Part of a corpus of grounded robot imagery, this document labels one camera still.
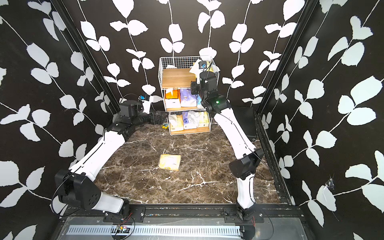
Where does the blue cartoon tissue pack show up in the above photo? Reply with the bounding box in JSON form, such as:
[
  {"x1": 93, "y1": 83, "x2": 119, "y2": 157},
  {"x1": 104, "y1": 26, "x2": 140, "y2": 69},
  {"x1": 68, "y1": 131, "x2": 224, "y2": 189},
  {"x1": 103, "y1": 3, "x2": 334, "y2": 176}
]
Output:
[{"x1": 196, "y1": 95, "x2": 205, "y2": 109}]

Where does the orange tissue pack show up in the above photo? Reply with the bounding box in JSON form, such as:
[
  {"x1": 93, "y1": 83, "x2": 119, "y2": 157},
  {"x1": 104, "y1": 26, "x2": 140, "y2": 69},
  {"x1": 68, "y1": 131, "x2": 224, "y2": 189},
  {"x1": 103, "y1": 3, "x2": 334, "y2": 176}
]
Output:
[{"x1": 165, "y1": 89, "x2": 181, "y2": 109}]

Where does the yellow green tissue pack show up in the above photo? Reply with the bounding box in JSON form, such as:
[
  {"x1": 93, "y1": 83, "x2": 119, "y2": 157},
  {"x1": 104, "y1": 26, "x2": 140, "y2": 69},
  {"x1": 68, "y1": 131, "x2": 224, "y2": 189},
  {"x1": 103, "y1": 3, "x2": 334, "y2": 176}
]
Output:
[
  {"x1": 190, "y1": 60, "x2": 220, "y2": 78},
  {"x1": 198, "y1": 112, "x2": 210, "y2": 128}
]

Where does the pale yellow tissue pack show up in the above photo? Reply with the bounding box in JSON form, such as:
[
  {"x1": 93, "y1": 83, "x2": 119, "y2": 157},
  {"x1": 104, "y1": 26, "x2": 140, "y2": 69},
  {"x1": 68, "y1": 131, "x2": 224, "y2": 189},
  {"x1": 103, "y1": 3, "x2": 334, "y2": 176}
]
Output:
[{"x1": 159, "y1": 154, "x2": 181, "y2": 171}]

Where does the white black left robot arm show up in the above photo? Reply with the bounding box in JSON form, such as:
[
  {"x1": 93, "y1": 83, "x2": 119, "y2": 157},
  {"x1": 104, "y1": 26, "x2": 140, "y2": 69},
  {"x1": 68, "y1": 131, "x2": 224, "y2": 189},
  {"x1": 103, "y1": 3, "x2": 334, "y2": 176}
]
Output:
[{"x1": 53, "y1": 100, "x2": 168, "y2": 216}]

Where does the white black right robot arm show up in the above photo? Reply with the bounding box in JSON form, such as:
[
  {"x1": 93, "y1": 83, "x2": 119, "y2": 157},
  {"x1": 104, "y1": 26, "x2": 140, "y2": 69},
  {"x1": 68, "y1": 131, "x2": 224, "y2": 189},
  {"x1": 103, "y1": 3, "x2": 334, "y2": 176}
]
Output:
[{"x1": 191, "y1": 70, "x2": 264, "y2": 222}]

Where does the purple cartoon tissue pack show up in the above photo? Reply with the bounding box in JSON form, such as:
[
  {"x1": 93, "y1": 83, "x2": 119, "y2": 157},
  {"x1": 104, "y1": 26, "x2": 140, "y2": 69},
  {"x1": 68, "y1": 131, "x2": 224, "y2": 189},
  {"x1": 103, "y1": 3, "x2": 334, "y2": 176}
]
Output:
[{"x1": 180, "y1": 89, "x2": 197, "y2": 108}]

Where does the beige tissue pack bottom shelf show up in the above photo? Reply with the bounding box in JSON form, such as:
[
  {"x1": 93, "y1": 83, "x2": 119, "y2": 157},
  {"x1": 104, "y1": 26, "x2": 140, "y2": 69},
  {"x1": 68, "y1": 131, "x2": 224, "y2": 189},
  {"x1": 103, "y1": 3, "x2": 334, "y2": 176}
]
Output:
[{"x1": 169, "y1": 114, "x2": 184, "y2": 133}]

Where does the purple white tissue pack bottom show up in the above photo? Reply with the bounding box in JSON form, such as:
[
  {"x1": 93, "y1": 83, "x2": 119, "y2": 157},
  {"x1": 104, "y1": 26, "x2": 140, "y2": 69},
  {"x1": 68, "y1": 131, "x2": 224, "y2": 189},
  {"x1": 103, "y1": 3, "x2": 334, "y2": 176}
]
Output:
[{"x1": 182, "y1": 111, "x2": 200, "y2": 130}]

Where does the yellow green tissue pack bottom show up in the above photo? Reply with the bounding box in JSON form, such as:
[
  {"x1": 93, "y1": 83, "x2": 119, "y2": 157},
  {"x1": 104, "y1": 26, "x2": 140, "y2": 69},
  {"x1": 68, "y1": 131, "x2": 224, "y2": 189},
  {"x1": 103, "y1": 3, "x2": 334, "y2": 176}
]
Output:
[{"x1": 198, "y1": 112, "x2": 210, "y2": 128}]

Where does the black hard case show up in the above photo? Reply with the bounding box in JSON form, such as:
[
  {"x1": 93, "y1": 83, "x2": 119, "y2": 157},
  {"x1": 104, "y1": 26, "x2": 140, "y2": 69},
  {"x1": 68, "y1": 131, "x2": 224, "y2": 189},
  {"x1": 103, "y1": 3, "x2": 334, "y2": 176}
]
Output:
[{"x1": 232, "y1": 106, "x2": 257, "y2": 142}]

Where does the small circuit board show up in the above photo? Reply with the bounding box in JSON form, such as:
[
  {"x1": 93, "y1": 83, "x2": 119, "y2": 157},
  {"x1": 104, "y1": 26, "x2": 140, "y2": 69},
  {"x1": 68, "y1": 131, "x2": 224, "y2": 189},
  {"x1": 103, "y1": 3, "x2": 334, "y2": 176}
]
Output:
[{"x1": 117, "y1": 226, "x2": 131, "y2": 235}]

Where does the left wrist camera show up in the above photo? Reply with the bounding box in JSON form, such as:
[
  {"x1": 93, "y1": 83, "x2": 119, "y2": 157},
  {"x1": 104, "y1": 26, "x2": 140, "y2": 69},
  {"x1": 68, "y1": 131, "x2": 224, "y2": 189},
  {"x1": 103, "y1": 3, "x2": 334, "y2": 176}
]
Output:
[{"x1": 139, "y1": 95, "x2": 151, "y2": 114}]

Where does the white wire wooden shelf rack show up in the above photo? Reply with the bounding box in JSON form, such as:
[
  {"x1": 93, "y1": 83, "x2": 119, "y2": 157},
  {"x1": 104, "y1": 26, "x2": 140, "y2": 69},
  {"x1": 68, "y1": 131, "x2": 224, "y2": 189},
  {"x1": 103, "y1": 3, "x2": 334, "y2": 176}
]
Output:
[{"x1": 158, "y1": 56, "x2": 220, "y2": 136}]

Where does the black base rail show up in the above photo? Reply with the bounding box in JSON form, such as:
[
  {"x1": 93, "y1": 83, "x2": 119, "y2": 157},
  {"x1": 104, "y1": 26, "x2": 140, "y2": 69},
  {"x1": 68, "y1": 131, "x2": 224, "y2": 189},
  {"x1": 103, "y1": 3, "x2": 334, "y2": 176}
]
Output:
[{"x1": 130, "y1": 204, "x2": 306, "y2": 223}]

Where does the white slotted cable duct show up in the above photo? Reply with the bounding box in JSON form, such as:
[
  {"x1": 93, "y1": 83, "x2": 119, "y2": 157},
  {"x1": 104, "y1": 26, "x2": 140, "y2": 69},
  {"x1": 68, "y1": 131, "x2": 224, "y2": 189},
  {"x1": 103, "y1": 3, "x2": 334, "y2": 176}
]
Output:
[{"x1": 65, "y1": 225, "x2": 243, "y2": 238}]

